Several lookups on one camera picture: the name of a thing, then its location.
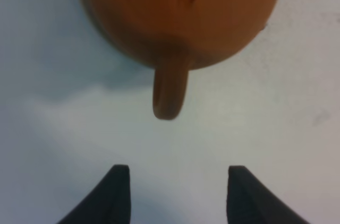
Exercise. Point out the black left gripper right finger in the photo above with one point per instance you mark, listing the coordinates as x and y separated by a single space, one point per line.
250 201

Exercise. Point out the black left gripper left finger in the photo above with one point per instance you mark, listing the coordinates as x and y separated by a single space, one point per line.
108 202

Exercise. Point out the brown clay teapot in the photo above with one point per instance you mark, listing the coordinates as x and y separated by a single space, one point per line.
177 36

